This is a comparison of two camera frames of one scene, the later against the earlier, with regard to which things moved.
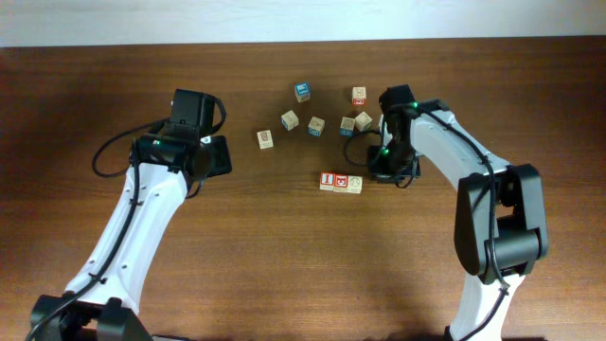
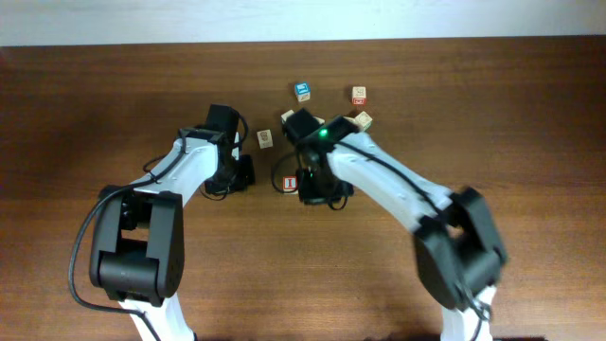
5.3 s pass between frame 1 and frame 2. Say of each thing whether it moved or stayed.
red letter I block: moved
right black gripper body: moved
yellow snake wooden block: stayed
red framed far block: stayed
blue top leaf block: stayed
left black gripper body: moved
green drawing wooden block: stayed
